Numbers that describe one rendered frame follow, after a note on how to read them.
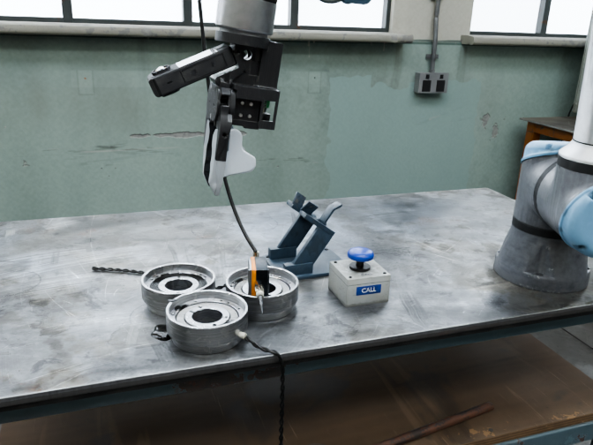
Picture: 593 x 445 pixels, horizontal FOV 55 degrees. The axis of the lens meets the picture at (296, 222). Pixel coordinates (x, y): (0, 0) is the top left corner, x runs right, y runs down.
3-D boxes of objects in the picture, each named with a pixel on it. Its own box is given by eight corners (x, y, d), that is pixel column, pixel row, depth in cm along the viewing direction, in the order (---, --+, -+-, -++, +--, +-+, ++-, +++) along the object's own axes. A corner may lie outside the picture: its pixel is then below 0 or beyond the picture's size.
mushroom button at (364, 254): (352, 286, 85) (354, 255, 84) (341, 275, 89) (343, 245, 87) (376, 283, 87) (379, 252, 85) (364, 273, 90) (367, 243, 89)
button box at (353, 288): (346, 307, 84) (348, 277, 83) (327, 287, 91) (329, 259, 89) (394, 301, 87) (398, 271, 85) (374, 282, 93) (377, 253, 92)
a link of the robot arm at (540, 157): (572, 209, 101) (588, 132, 96) (607, 237, 88) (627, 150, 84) (502, 206, 101) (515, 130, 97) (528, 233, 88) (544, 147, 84)
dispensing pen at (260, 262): (273, 328, 72) (265, 272, 88) (274, 297, 71) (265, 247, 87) (256, 328, 72) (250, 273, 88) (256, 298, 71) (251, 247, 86)
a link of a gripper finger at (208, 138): (242, 188, 84) (253, 129, 80) (201, 185, 82) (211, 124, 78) (237, 179, 87) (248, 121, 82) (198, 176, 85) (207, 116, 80)
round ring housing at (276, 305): (311, 302, 86) (312, 277, 84) (270, 331, 77) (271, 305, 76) (254, 283, 91) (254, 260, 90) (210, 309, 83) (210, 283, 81)
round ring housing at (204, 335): (149, 341, 74) (147, 313, 73) (202, 308, 83) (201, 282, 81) (213, 366, 69) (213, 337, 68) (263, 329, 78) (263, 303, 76)
